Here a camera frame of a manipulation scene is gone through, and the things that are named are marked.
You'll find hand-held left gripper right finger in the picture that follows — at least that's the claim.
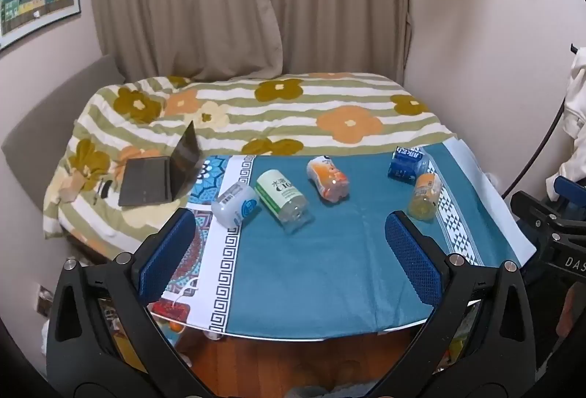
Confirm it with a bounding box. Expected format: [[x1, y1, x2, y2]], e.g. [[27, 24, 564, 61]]
[[371, 211, 536, 398]]

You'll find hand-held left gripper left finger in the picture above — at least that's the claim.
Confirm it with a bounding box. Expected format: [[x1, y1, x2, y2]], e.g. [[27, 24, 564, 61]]
[[46, 208, 207, 398]]

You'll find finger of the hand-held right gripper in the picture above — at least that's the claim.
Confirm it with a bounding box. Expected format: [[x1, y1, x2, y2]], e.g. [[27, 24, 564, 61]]
[[546, 175, 586, 210]]

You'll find green label plastic bottle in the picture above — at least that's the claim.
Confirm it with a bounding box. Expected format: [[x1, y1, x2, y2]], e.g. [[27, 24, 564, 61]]
[[255, 170, 315, 236]]

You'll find person's right hand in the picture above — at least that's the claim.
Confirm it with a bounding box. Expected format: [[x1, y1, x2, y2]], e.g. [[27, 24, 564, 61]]
[[556, 286, 579, 337]]

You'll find orange juice plastic bottle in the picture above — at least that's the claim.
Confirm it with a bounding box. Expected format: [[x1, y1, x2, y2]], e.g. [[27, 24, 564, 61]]
[[407, 173, 443, 222]]

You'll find dark grey laptop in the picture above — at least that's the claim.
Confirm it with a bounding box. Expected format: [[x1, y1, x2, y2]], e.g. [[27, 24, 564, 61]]
[[118, 120, 204, 208]]

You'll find white garment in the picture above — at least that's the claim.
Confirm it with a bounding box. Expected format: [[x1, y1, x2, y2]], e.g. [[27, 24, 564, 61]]
[[556, 45, 586, 197]]

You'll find white blue label plastic bottle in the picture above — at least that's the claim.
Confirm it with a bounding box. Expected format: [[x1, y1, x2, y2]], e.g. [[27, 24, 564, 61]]
[[211, 181, 261, 227]]

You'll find teal patterned tablecloth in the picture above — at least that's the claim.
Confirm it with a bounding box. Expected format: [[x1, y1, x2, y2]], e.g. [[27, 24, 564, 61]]
[[151, 139, 537, 341]]

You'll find orange label plastic bottle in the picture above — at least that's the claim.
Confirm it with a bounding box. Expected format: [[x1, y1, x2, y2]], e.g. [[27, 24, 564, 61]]
[[306, 156, 351, 203]]

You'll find grey bed headboard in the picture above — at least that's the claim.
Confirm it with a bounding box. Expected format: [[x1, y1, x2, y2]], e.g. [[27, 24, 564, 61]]
[[1, 54, 127, 209]]

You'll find floral striped blanket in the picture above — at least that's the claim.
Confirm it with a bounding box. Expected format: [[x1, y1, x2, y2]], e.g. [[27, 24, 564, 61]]
[[43, 72, 459, 264]]

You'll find beige curtain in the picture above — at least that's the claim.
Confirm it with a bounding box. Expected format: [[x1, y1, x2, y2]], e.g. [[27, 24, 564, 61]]
[[89, 0, 411, 84]]

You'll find black cable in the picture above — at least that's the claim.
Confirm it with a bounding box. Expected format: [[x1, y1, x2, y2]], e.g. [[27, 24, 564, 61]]
[[501, 95, 568, 198]]

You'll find framed wall poster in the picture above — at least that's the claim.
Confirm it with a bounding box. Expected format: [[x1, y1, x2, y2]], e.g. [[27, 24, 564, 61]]
[[0, 0, 81, 53]]

